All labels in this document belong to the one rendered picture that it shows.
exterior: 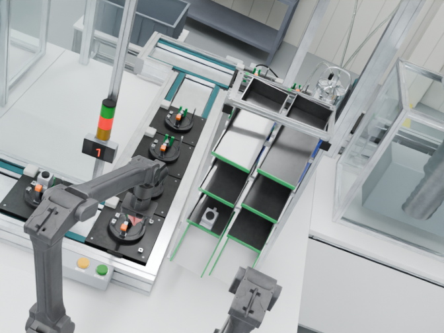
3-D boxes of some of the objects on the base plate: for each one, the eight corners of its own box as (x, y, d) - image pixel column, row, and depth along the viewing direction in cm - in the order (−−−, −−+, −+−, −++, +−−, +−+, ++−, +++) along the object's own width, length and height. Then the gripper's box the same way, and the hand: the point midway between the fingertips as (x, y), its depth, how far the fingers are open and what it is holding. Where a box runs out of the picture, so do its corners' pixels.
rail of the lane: (148, 296, 202) (154, 279, 195) (-80, 213, 199) (-83, 192, 192) (152, 285, 206) (159, 267, 199) (-71, 203, 204) (-73, 182, 197)
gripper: (123, 193, 164) (115, 226, 174) (154, 205, 164) (145, 237, 174) (131, 179, 169) (123, 211, 179) (162, 190, 169) (152, 222, 179)
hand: (134, 222), depth 176 cm, fingers closed
